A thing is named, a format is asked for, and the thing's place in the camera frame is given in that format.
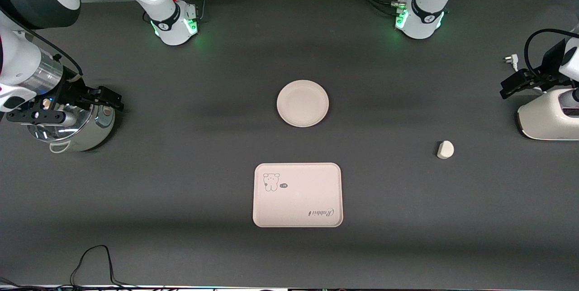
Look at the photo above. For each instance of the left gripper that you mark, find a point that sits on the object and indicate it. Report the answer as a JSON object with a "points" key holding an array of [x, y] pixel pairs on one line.
{"points": [[545, 67]]}

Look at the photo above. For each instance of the glass pot lid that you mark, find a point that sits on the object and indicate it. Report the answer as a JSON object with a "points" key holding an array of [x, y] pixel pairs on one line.
{"points": [[81, 121]]}

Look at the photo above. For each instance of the stainless steel cooking pot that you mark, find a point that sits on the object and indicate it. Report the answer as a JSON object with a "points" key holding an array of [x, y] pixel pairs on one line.
{"points": [[97, 135]]}

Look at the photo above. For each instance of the small white steamed bun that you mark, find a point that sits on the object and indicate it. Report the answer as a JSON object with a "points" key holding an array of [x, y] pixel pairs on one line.
{"points": [[445, 150]]}

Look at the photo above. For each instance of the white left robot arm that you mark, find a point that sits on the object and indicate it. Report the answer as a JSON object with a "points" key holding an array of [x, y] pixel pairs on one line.
{"points": [[423, 15]]}

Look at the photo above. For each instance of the round beige plate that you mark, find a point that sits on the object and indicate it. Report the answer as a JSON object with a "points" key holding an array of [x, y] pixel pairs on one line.
{"points": [[302, 103]]}

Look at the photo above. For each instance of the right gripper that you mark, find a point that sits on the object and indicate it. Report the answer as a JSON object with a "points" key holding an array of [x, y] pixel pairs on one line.
{"points": [[71, 89]]}

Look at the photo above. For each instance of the white countertop appliance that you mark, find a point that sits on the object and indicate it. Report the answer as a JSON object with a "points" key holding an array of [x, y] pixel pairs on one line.
{"points": [[545, 119]]}

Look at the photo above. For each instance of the beige rectangular rabbit-print tray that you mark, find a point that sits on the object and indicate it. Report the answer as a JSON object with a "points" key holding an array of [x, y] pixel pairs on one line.
{"points": [[297, 195]]}

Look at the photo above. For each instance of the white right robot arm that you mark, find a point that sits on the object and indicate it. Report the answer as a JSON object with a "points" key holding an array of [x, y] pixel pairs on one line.
{"points": [[167, 19]]}

